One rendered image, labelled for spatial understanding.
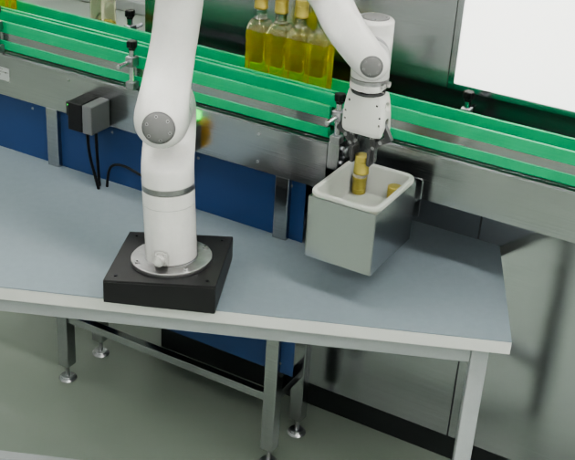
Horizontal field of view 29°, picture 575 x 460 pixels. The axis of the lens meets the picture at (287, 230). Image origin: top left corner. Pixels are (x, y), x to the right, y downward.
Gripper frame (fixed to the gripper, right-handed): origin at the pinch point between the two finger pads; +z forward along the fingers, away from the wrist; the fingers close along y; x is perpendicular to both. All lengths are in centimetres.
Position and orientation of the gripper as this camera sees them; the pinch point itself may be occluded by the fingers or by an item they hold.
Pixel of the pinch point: (362, 153)
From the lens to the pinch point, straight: 246.0
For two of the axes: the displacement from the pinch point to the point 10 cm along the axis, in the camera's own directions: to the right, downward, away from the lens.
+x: -5.1, 3.8, -7.7
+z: -0.5, 8.8, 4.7
